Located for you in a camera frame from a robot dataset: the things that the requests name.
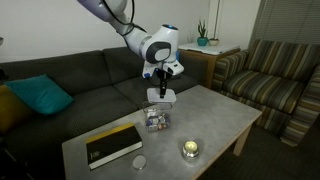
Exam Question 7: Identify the teal pot with plant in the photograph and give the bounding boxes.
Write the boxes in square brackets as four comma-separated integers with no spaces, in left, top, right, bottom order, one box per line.
[197,21,208,46]

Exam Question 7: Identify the small white plant pot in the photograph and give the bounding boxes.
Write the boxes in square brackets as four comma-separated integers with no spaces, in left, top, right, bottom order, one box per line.
[208,38,219,46]

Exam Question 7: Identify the clear plastic container with candy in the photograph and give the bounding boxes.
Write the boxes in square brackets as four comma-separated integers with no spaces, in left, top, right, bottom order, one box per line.
[142,101,172,132]

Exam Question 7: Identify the grey concrete coffee table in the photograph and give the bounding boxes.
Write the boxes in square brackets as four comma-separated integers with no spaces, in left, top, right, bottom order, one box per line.
[62,85,262,180]

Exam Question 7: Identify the round glass candle lid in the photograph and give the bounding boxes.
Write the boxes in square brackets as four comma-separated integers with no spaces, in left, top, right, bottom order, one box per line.
[132,155,147,170]

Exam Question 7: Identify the window blinds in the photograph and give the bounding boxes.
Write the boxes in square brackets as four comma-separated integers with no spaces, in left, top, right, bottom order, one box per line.
[248,0,320,47]

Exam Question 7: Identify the blue square cushion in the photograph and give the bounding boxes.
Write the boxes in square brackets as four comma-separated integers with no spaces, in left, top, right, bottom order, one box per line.
[174,51,180,63]

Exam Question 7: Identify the wooden side table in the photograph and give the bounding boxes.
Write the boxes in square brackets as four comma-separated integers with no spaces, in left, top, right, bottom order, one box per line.
[179,48,240,88]

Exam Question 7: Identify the white container lid with button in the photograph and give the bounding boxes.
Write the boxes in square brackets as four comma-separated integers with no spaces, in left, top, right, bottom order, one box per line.
[147,88,176,103]

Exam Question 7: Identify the striped armchair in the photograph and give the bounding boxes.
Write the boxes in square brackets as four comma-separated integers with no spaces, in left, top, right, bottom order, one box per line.
[212,39,320,147]

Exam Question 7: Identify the mustard yellow cushion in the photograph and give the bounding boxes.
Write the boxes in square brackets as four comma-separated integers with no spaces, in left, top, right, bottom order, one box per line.
[0,85,34,134]

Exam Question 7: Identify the teal cushion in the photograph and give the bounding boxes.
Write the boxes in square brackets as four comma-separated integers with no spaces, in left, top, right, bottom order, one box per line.
[5,74,74,115]

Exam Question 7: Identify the black and yellow book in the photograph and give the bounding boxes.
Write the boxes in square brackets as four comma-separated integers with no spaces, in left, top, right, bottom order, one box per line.
[85,123,143,170]

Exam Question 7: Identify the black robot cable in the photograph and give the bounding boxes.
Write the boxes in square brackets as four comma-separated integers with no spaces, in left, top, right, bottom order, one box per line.
[99,0,148,38]

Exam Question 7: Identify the candle in silver glass jar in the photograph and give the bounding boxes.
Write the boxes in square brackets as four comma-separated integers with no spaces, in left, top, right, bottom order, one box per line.
[182,141,199,162]

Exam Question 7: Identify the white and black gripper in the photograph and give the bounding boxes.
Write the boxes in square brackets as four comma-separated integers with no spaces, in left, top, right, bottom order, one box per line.
[142,60,184,99]

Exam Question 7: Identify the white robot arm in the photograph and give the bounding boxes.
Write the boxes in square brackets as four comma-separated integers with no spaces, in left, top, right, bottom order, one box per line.
[77,0,184,102]

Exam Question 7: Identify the dark grey fabric sofa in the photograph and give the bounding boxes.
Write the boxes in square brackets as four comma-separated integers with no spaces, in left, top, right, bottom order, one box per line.
[0,42,208,180]

